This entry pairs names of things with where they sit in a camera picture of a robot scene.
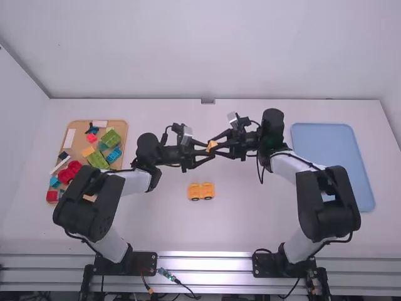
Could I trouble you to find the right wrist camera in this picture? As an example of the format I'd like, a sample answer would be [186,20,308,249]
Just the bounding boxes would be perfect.
[227,112,251,130]

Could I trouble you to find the green toy brick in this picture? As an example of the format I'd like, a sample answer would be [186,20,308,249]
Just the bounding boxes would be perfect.
[100,129,122,147]
[86,150,110,170]

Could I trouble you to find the silver rails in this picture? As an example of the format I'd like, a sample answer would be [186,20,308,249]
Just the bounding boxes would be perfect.
[0,250,401,294]

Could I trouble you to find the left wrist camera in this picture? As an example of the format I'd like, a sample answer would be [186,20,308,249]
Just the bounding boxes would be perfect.
[171,123,193,147]

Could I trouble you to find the large red toy brick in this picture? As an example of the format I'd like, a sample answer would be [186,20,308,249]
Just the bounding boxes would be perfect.
[58,160,84,186]

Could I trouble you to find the tan tray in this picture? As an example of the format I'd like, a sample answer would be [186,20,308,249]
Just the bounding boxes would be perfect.
[46,119,129,204]

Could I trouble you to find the yellow toy car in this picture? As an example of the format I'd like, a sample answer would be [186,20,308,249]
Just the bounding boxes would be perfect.
[187,181,216,201]

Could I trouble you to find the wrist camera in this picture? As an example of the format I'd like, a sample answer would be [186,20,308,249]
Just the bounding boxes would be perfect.
[171,123,193,147]
[227,112,251,130]

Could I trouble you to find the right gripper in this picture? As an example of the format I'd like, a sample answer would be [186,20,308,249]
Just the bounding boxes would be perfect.
[210,127,261,162]

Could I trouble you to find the black cable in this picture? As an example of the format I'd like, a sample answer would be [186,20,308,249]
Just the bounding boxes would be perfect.
[161,125,175,147]
[256,149,270,186]

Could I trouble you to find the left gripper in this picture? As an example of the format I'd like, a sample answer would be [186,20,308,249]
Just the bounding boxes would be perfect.
[178,137,215,174]

